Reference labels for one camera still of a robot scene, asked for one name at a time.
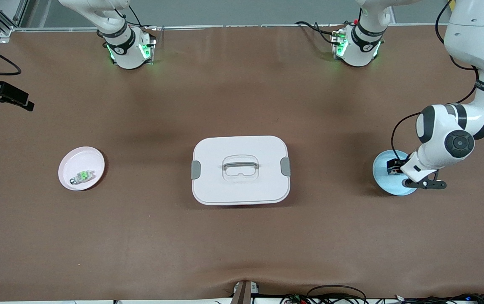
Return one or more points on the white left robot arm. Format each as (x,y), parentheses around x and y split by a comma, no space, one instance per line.
(440,139)

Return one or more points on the brown table mat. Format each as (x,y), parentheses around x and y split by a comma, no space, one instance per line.
(242,236)

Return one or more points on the upright aluminium frame post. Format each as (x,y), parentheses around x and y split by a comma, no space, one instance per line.
(21,10)

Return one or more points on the white lidded container box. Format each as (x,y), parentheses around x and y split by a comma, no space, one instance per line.
(258,185)

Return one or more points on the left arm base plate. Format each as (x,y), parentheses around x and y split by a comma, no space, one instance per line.
(335,40)

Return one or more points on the pink round plate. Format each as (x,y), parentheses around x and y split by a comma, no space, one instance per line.
(85,160)

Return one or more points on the metal table clamp bracket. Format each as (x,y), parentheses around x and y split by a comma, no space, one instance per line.
(242,295)

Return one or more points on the silver table edge rail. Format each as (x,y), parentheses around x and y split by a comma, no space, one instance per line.
(246,26)

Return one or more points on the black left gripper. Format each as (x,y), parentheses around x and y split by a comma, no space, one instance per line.
(395,165)

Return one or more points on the light blue round plate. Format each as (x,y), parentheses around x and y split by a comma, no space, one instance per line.
(383,179)

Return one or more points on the green and white switch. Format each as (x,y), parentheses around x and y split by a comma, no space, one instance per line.
(82,176)

